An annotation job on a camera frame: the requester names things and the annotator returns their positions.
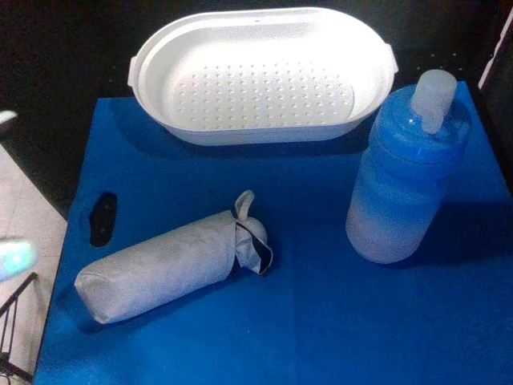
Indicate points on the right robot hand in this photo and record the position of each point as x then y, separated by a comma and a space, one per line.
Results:
14, 260

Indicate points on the grey umbrella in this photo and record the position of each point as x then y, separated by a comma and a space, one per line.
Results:
160, 268

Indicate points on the blue translucent water bottle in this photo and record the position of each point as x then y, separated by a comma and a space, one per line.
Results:
393, 200

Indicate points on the black metal stand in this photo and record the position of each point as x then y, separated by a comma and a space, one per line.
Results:
18, 294

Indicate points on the white oval perforated basin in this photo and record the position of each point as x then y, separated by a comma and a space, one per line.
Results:
260, 100

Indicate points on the blue table mat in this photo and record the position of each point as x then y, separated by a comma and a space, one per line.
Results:
320, 321

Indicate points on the white frame bar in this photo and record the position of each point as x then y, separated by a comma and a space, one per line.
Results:
495, 50

